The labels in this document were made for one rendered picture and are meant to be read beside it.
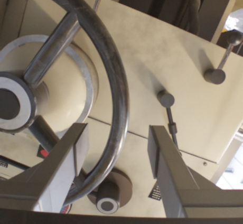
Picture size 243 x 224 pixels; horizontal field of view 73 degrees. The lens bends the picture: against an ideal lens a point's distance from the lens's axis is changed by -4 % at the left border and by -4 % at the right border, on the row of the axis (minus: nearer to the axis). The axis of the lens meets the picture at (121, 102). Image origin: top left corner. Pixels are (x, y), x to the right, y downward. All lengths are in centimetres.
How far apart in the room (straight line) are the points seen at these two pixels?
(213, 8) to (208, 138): 88
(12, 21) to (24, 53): 16
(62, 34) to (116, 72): 8
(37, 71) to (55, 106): 12
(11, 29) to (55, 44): 31
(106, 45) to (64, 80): 16
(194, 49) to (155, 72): 11
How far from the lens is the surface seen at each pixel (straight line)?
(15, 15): 54
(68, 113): 37
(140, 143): 51
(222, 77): 47
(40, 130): 29
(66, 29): 23
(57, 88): 36
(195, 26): 56
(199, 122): 53
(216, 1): 127
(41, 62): 26
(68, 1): 23
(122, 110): 22
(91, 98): 37
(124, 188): 57
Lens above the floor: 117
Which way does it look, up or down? 14 degrees up
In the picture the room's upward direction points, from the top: 158 degrees counter-clockwise
